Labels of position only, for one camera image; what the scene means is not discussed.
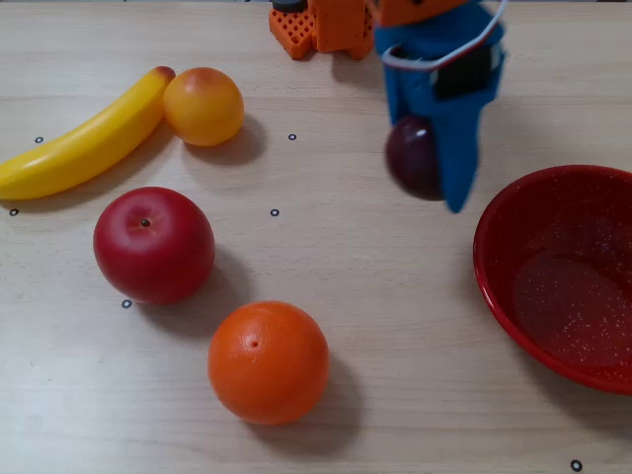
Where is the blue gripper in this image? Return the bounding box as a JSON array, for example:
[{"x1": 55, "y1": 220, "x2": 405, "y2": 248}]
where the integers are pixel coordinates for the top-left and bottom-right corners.
[{"x1": 373, "y1": 0, "x2": 509, "y2": 214}]

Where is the red plastic apple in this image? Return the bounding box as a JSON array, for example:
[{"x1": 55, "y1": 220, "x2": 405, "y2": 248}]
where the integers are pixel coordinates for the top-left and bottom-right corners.
[{"x1": 93, "y1": 186, "x2": 216, "y2": 306}]

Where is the orange plastic orange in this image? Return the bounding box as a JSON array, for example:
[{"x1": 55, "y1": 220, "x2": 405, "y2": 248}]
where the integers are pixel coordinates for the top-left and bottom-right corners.
[{"x1": 206, "y1": 300, "x2": 331, "y2": 427}]

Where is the dark purple plum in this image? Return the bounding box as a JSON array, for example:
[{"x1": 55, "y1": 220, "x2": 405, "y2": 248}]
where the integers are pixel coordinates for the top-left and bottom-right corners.
[{"x1": 384, "y1": 115, "x2": 446, "y2": 201}]

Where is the red speckled bowl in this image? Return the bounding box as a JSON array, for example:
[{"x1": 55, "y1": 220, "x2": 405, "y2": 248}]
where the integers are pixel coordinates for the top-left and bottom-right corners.
[{"x1": 472, "y1": 165, "x2": 632, "y2": 396}]

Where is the yellow orange round fruit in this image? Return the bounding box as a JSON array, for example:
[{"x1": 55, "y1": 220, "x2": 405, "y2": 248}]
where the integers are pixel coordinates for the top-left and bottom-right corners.
[{"x1": 162, "y1": 66, "x2": 246, "y2": 148}]

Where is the orange robot base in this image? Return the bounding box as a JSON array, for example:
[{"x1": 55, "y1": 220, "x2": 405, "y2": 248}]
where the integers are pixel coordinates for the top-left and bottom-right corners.
[{"x1": 269, "y1": 7, "x2": 317, "y2": 61}]

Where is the yellow plastic banana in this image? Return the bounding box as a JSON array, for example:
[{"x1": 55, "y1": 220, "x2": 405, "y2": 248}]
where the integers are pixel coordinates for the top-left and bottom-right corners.
[{"x1": 0, "y1": 65, "x2": 177, "y2": 201}]

